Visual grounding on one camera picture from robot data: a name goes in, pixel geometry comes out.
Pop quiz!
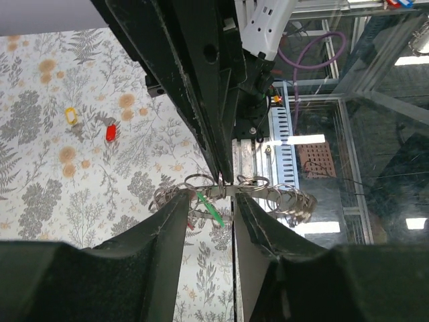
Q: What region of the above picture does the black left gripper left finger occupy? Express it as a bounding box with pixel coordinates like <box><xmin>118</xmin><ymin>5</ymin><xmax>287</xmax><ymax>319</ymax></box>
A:
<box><xmin>1</xmin><ymin>191</ymin><xmax>190</xmax><ymax>321</ymax></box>

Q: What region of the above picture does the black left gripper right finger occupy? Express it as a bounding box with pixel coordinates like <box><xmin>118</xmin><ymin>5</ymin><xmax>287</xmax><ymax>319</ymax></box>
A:
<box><xmin>235</xmin><ymin>195</ymin><xmax>428</xmax><ymax>321</ymax></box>

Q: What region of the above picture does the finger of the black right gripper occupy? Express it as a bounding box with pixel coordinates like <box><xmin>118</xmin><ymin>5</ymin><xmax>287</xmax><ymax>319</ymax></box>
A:
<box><xmin>106</xmin><ymin>1</ymin><xmax>222</xmax><ymax>180</ymax></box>
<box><xmin>154</xmin><ymin>1</ymin><xmax>245</xmax><ymax>182</ymax></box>

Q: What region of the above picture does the green tag key set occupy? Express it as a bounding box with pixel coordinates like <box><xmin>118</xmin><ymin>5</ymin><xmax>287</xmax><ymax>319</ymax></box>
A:
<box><xmin>196</xmin><ymin>192</ymin><xmax>225</xmax><ymax>227</ymax></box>

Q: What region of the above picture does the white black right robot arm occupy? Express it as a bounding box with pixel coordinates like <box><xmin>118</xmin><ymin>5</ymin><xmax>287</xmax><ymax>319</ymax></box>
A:
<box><xmin>93</xmin><ymin>0</ymin><xmax>296</xmax><ymax>182</ymax></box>

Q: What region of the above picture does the yellow tag key set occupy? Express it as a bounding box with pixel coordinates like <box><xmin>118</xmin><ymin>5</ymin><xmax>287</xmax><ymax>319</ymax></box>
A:
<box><xmin>64</xmin><ymin>107</ymin><xmax>84</xmax><ymax>143</ymax></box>

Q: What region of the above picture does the floral tablecloth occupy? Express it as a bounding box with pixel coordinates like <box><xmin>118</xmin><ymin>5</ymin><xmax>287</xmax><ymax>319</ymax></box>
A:
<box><xmin>0</xmin><ymin>28</ymin><xmax>235</xmax><ymax>322</ymax></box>

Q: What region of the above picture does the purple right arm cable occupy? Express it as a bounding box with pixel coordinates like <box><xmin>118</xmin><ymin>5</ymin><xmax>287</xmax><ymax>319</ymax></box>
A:
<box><xmin>277</xmin><ymin>32</ymin><xmax>348</xmax><ymax>135</ymax></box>

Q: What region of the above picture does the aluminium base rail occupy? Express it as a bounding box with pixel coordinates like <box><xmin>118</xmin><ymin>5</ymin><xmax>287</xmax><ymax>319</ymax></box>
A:
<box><xmin>233</xmin><ymin>140</ymin><xmax>276</xmax><ymax>321</ymax></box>

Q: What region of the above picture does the blue slotted cable duct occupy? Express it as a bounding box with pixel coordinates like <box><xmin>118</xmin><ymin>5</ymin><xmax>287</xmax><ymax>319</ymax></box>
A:
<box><xmin>269</xmin><ymin>107</ymin><xmax>300</xmax><ymax>189</ymax></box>

